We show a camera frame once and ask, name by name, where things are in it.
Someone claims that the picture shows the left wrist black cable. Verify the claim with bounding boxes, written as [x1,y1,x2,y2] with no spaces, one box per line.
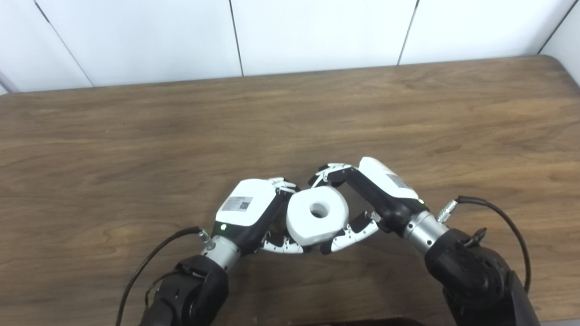
[116,226,212,326]

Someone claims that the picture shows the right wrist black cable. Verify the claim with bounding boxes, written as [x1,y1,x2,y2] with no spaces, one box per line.
[437,196,532,294]

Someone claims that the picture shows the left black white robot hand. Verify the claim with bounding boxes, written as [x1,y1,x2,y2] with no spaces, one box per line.
[212,177,311,256]

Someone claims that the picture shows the round white piece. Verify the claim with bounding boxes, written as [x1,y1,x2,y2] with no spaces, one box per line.
[286,186,350,246]

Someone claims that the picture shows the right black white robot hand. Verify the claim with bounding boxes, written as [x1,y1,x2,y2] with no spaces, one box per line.
[308,157,429,255]

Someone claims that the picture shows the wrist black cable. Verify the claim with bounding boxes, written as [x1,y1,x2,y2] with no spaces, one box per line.
[437,196,532,294]
[116,226,212,326]

